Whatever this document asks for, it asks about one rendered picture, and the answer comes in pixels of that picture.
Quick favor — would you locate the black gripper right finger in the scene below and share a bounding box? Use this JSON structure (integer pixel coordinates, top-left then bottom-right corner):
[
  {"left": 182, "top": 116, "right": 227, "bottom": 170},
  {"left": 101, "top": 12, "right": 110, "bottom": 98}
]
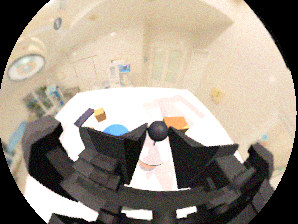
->
[{"left": 169, "top": 125, "right": 239, "bottom": 189}]

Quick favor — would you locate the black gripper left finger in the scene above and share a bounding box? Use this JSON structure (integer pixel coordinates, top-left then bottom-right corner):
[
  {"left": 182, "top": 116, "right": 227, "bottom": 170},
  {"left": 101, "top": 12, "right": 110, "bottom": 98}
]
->
[{"left": 78, "top": 123, "right": 149, "bottom": 186}]

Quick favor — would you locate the blue round disc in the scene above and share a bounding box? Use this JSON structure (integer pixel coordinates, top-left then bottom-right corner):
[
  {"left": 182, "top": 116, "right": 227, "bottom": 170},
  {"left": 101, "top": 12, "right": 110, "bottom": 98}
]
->
[{"left": 102, "top": 124, "right": 129, "bottom": 136}]

